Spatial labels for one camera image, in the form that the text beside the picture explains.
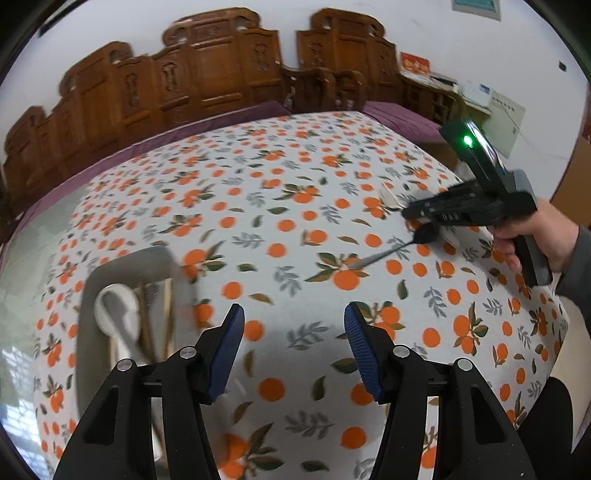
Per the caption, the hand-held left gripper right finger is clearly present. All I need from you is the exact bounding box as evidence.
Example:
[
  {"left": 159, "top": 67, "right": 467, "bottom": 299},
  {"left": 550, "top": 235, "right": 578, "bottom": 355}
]
[{"left": 344, "top": 301, "right": 539, "bottom": 480}]

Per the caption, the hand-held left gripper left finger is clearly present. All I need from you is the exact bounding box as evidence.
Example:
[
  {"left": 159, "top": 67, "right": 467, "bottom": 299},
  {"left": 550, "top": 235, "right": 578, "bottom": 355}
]
[{"left": 54, "top": 304, "right": 245, "bottom": 480}]

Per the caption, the white ceramic spoon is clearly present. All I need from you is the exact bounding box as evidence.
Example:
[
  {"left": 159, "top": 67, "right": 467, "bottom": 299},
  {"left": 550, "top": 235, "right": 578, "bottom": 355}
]
[
  {"left": 379, "top": 184, "right": 403, "bottom": 210},
  {"left": 94, "top": 283, "right": 144, "bottom": 367}
]

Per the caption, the long-handled steel spoon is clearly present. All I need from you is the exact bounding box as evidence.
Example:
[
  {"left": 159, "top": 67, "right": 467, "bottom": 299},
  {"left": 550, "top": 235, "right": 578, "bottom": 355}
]
[{"left": 346, "top": 239, "right": 417, "bottom": 271}]

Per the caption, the wooden chopstick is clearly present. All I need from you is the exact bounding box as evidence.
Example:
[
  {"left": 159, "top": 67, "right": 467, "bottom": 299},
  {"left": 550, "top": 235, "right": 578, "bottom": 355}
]
[
  {"left": 137, "top": 281, "right": 157, "bottom": 366},
  {"left": 158, "top": 276, "right": 176, "bottom": 357}
]

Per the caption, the rectangular metal tray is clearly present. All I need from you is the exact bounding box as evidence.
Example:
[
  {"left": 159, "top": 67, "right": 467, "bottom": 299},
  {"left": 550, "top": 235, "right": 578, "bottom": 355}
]
[{"left": 74, "top": 246, "right": 204, "bottom": 467}]

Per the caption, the person's right forearm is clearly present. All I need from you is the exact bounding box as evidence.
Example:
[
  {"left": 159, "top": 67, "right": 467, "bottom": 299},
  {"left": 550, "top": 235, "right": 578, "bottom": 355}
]
[{"left": 554, "top": 225, "right": 591, "bottom": 326}]

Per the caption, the person's right hand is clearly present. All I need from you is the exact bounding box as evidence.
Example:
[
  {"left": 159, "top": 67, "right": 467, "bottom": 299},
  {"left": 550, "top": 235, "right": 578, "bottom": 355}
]
[{"left": 492, "top": 202, "right": 580, "bottom": 275}]

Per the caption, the small purple seat cushion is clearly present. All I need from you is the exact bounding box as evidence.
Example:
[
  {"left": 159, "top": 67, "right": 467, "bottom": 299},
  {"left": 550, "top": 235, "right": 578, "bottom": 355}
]
[{"left": 362, "top": 100, "right": 443, "bottom": 136}]

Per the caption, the white box with blue print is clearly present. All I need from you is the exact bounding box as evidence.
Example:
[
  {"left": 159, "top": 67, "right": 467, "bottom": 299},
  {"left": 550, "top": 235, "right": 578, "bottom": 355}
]
[{"left": 462, "top": 83, "right": 492, "bottom": 104}]

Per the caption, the wooden side table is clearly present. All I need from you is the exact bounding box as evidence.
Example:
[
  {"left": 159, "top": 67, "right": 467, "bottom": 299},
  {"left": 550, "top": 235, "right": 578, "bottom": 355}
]
[{"left": 402, "top": 74, "right": 490, "bottom": 136}]

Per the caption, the orange print tablecloth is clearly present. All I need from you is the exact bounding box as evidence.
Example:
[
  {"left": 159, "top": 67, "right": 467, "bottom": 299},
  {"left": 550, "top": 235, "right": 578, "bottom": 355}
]
[{"left": 34, "top": 111, "right": 570, "bottom": 480}]

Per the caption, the red desk calendar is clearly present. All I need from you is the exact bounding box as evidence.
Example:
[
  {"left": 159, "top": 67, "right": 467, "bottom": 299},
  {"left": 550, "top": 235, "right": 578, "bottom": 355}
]
[{"left": 400, "top": 52, "right": 429, "bottom": 76}]

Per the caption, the carved wooden armchair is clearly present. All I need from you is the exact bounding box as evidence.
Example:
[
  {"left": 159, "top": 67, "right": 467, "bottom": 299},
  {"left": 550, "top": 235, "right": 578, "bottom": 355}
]
[{"left": 281, "top": 8, "right": 462, "bottom": 126}]

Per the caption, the person's dark clothing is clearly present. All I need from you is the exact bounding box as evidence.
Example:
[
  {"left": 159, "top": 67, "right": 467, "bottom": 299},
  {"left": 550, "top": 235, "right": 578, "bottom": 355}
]
[{"left": 519, "top": 376, "right": 588, "bottom": 480}]

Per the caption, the carved wooden sofa bench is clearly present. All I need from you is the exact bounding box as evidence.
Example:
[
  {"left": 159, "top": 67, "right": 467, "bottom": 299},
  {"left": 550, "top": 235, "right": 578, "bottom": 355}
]
[{"left": 0, "top": 7, "right": 296, "bottom": 217}]

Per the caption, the white wall cabinet door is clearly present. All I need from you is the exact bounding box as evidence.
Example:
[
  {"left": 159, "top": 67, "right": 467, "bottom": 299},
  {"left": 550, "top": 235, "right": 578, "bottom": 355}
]
[{"left": 480, "top": 90, "right": 526, "bottom": 153}]

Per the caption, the grey wall panel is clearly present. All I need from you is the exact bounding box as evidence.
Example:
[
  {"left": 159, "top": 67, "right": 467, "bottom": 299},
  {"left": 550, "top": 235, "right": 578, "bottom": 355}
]
[{"left": 451, "top": 0, "right": 502, "bottom": 21}]

